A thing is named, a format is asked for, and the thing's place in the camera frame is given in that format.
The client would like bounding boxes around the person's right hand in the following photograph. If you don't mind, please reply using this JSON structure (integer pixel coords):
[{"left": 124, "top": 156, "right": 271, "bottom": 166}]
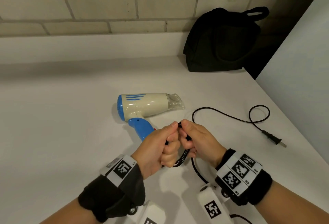
[{"left": 178, "top": 119, "right": 227, "bottom": 168}]

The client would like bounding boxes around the person's left hand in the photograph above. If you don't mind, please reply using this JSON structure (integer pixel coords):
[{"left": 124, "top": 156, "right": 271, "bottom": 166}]
[{"left": 131, "top": 121, "right": 182, "bottom": 180}]

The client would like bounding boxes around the white and blue hair dryer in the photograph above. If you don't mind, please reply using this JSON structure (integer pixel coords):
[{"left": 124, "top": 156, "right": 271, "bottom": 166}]
[{"left": 117, "top": 92, "right": 185, "bottom": 142}]

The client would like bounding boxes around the black power cord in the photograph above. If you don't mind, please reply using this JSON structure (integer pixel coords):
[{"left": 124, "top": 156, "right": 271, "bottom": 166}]
[{"left": 162, "top": 105, "right": 287, "bottom": 185}]

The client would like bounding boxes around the black fabric bag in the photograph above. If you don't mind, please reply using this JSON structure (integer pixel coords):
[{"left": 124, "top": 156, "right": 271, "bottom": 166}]
[{"left": 183, "top": 6, "right": 270, "bottom": 72}]

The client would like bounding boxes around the person's left forearm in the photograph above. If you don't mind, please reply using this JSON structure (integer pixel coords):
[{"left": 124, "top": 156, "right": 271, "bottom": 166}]
[{"left": 38, "top": 197, "right": 99, "bottom": 224}]

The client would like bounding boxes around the person's right forearm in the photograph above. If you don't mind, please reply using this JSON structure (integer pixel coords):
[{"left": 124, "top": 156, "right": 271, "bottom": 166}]
[{"left": 254, "top": 180, "right": 329, "bottom": 224}]

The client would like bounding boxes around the black wristband with marker tags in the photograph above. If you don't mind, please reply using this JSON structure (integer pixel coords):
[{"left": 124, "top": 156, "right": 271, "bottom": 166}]
[
  {"left": 215, "top": 149, "right": 273, "bottom": 206},
  {"left": 78, "top": 154, "right": 146, "bottom": 223}
]

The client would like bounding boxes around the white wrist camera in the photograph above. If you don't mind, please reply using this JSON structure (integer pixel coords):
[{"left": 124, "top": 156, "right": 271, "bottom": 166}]
[
  {"left": 197, "top": 184, "right": 229, "bottom": 224},
  {"left": 127, "top": 200, "right": 166, "bottom": 224}
]

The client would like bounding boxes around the thin black camera cable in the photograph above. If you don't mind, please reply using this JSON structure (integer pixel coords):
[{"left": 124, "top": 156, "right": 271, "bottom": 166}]
[{"left": 229, "top": 213, "right": 254, "bottom": 224}]

